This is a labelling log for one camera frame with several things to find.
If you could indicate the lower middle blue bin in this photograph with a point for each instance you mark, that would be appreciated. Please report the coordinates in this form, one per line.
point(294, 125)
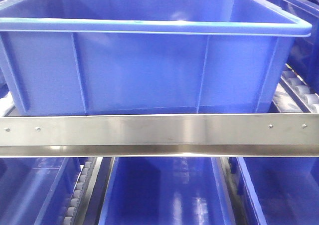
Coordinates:
point(166, 191)

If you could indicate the blue bin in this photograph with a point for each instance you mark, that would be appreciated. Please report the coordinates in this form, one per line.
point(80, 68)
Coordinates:
point(166, 191)
point(278, 191)
point(36, 191)

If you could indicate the blue crate on shelf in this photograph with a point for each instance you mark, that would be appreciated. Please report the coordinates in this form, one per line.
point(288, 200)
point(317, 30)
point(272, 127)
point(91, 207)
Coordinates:
point(106, 57)

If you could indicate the steel shelf crossbar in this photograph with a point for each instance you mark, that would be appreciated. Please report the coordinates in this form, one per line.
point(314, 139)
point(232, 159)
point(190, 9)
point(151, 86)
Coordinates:
point(204, 135)

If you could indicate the right shelf roller track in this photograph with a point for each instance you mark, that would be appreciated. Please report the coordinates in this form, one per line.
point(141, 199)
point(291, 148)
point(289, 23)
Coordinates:
point(293, 95)

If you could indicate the lower roller track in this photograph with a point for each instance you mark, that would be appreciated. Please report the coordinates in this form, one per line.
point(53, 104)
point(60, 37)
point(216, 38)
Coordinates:
point(79, 203)

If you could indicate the lower right blue bin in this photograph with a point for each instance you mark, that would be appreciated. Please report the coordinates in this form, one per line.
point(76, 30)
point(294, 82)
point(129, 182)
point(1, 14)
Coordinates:
point(278, 191)

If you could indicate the lower left blue bin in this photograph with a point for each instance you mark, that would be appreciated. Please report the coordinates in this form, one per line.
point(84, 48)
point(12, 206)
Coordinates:
point(36, 191)

